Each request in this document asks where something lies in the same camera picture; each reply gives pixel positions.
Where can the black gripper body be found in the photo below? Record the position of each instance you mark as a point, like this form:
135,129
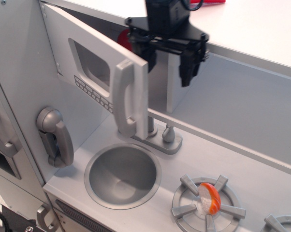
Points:
167,28

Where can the grey toy faucet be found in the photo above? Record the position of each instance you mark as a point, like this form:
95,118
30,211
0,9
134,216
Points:
164,139

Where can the grey toy stove burner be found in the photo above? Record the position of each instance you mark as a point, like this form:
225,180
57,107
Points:
189,214

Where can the grey toy wall phone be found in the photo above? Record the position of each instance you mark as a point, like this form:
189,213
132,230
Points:
55,137

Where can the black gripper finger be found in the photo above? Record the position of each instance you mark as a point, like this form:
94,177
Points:
146,52
189,66

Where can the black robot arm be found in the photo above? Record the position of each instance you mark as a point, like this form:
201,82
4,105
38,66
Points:
167,28

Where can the red chili pepper toy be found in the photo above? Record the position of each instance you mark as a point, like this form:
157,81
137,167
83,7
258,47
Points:
207,1

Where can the grey toy microwave door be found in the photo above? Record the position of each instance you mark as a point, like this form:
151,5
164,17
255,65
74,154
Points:
87,54

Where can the round grey toy sink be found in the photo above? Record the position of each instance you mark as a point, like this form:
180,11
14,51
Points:
122,176

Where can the red strawberry toy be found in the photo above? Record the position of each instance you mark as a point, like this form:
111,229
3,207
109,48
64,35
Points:
123,39

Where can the grey oven door handle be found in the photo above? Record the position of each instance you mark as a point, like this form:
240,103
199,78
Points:
45,219

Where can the salmon sushi toy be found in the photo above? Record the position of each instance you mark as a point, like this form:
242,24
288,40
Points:
210,198

